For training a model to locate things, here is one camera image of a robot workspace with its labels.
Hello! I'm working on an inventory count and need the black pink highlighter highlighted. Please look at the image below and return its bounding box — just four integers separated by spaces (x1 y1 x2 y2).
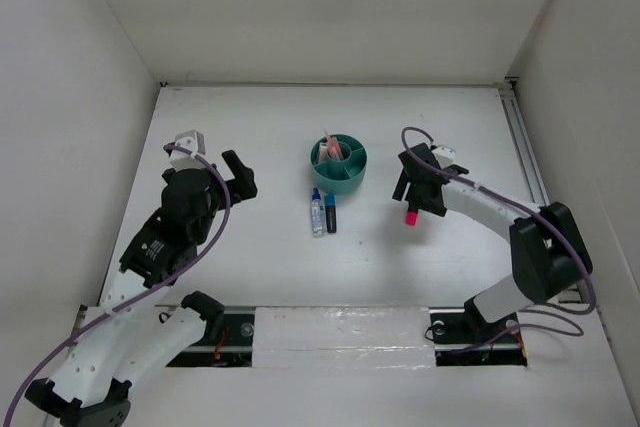
405 206 419 227

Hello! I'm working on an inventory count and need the orange marker pen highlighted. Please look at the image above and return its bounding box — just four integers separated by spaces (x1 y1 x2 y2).
334 137 351 160

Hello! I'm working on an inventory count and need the black marker blue cap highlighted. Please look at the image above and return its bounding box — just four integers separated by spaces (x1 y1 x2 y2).
324 194 337 234

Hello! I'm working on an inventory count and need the clear spray bottle blue cap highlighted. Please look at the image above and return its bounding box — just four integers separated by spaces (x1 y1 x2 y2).
311 187 324 236

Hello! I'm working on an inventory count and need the pink purple pen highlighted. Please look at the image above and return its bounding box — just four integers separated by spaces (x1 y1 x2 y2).
327 138 344 161

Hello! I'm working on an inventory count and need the red pink pen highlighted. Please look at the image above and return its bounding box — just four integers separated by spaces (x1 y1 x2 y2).
324 130 338 157

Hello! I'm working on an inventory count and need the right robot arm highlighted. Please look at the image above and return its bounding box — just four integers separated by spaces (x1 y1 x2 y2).
392 143 593 350

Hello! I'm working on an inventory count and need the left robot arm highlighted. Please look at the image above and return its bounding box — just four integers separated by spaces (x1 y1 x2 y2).
15 142 258 426

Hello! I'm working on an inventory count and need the teal round compartment organizer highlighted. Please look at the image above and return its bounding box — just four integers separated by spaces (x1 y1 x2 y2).
310 134 368 195

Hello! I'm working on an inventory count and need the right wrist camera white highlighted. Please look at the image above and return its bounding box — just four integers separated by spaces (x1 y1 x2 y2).
431 145 456 169

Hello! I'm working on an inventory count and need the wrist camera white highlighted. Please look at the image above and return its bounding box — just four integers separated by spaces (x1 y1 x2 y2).
431 145 456 169
164 130 205 171

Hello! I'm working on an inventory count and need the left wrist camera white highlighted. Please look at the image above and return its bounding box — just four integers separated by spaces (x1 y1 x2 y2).
164 130 205 171

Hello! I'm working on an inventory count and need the aluminium rail right side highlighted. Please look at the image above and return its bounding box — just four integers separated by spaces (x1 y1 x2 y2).
497 77 549 204

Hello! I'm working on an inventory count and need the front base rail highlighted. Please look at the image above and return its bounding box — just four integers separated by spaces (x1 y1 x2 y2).
169 307 528 371

